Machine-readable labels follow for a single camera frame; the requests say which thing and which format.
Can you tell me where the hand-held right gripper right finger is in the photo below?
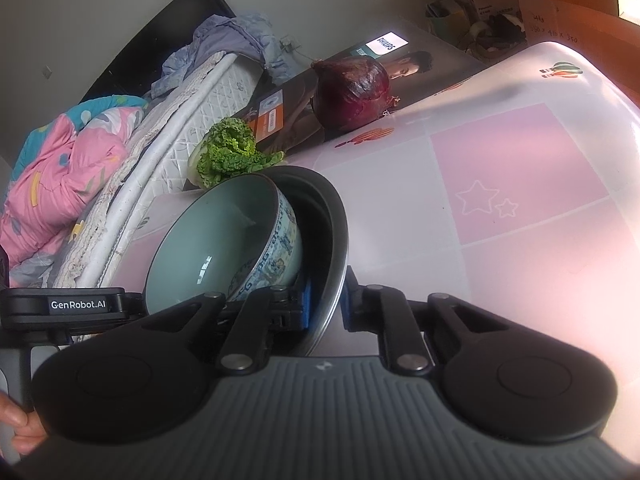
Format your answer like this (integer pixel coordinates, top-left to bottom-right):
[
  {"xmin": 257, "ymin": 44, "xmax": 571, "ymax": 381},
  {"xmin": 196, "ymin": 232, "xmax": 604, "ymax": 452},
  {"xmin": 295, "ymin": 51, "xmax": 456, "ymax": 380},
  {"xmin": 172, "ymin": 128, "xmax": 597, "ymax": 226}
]
[{"xmin": 341, "ymin": 266, "xmax": 501, "ymax": 376}]

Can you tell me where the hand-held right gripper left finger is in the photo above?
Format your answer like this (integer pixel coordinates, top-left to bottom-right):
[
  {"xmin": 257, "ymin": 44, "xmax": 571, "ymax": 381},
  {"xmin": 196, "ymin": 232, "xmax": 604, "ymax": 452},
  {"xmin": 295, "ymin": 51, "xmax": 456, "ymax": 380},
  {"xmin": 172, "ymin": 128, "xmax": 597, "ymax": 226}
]
[{"xmin": 140, "ymin": 280, "xmax": 313, "ymax": 376}]

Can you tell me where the wide steel bowl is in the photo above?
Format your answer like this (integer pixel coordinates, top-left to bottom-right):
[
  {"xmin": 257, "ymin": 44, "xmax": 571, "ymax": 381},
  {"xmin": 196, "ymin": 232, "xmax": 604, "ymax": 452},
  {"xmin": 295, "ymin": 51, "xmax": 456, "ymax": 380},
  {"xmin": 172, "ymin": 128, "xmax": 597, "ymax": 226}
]
[{"xmin": 259, "ymin": 165, "xmax": 350, "ymax": 359}]

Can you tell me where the teal ceramic bowl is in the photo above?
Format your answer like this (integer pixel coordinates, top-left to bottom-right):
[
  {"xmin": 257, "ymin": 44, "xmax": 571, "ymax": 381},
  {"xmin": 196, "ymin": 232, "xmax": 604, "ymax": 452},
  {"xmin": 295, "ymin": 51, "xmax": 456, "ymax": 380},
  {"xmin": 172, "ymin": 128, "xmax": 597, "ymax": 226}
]
[{"xmin": 144, "ymin": 173, "xmax": 304, "ymax": 317}]

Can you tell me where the person's left hand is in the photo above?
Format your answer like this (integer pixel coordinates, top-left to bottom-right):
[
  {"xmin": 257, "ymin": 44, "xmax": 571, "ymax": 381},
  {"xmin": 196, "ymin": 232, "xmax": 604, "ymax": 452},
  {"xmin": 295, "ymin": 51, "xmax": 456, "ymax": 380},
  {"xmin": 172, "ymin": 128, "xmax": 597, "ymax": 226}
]
[{"xmin": 0, "ymin": 391, "xmax": 49, "ymax": 457}]

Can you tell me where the pink floral quilt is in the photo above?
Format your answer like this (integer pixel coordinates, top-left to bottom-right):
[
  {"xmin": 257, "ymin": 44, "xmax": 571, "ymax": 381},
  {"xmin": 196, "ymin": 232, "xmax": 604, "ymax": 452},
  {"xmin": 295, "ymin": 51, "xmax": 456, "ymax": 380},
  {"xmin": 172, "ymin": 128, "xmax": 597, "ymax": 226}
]
[{"xmin": 0, "ymin": 95, "xmax": 150, "ymax": 268}]

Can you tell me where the napa cabbage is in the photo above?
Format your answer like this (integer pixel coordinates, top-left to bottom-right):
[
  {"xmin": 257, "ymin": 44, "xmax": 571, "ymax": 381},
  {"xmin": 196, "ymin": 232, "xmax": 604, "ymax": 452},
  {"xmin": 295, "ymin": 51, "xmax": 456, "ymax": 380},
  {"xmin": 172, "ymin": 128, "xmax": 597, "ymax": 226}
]
[{"xmin": 188, "ymin": 117, "xmax": 286, "ymax": 190}]

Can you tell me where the pink printed tablecloth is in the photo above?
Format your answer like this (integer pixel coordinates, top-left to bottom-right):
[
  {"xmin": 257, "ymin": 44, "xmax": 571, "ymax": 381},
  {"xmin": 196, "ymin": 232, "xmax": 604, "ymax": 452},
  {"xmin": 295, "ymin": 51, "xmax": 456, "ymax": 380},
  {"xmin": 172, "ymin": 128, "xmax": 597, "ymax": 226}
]
[{"xmin": 120, "ymin": 41, "xmax": 640, "ymax": 461}]

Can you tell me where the white quilted mattress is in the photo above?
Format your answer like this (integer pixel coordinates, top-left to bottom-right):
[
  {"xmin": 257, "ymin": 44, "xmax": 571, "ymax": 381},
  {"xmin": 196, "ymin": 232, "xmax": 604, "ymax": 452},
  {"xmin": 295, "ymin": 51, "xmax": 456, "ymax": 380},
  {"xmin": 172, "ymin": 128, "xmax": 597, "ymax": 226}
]
[{"xmin": 50, "ymin": 50, "xmax": 266, "ymax": 291}]

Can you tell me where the red onion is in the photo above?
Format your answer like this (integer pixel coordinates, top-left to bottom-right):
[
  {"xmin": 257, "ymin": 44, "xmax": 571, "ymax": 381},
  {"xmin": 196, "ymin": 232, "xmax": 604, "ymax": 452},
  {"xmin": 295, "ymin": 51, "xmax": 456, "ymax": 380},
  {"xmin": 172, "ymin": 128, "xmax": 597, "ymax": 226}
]
[{"xmin": 309, "ymin": 57, "xmax": 391, "ymax": 137}]

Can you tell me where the printed appliance box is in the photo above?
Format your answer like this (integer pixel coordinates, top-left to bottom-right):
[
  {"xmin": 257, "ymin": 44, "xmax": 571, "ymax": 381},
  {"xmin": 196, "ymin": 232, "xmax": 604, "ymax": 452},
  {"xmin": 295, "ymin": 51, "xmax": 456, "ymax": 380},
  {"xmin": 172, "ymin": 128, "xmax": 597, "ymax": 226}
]
[{"xmin": 244, "ymin": 29, "xmax": 482, "ymax": 157}]

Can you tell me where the pale blue clothes pile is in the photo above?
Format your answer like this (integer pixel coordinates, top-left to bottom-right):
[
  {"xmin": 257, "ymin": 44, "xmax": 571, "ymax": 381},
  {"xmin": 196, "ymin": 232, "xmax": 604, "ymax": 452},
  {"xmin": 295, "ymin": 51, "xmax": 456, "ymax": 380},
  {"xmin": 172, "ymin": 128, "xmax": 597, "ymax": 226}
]
[{"xmin": 150, "ymin": 14, "xmax": 296, "ymax": 98}]

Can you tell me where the dark wooden headboard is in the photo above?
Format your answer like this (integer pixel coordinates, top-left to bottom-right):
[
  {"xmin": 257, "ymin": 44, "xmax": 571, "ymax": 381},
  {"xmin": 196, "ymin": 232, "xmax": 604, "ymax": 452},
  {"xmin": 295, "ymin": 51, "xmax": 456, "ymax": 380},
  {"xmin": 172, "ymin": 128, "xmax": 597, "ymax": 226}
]
[{"xmin": 80, "ymin": 0, "xmax": 237, "ymax": 106}]

